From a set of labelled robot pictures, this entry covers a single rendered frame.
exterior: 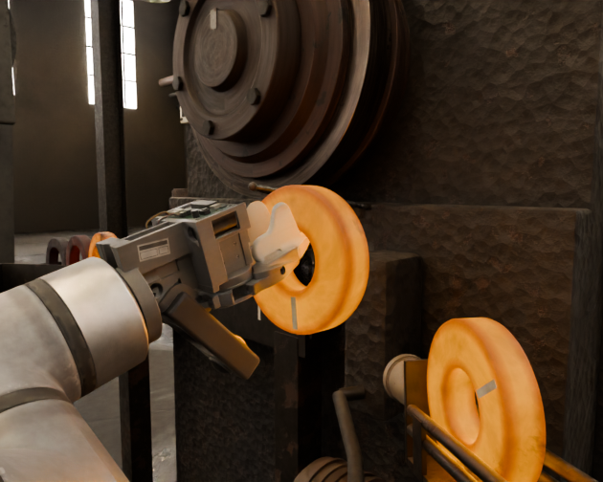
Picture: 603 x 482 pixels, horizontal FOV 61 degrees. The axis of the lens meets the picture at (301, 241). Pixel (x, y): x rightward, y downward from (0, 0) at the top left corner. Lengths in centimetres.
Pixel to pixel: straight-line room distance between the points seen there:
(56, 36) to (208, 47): 1088
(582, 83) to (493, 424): 48
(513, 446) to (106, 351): 30
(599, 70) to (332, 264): 45
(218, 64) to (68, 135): 1064
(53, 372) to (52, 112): 1107
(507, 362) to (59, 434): 32
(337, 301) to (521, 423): 18
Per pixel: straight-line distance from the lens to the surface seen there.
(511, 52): 82
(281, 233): 48
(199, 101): 91
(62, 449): 31
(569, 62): 78
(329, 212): 48
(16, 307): 37
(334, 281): 48
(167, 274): 42
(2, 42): 354
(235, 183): 95
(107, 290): 38
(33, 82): 1138
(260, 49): 80
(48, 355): 36
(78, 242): 167
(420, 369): 56
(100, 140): 784
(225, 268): 44
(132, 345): 38
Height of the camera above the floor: 90
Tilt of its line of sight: 6 degrees down
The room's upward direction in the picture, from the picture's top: straight up
